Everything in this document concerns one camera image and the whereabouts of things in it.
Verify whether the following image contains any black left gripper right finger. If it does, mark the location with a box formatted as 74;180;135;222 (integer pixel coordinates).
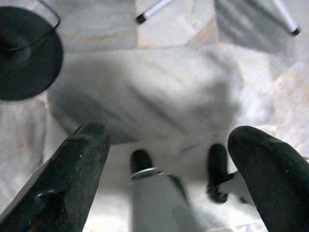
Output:
227;125;309;232

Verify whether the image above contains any white table leg black tip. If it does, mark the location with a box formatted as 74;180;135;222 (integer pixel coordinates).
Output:
274;0;302;37
135;0;176;25

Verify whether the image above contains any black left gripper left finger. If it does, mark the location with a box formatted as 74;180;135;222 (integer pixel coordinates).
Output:
0;121;110;232

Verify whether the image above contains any black round stand base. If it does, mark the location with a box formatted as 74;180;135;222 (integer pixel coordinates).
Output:
0;6;64;101

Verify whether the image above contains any thin black cable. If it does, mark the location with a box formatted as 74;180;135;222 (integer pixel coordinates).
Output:
0;0;61;83

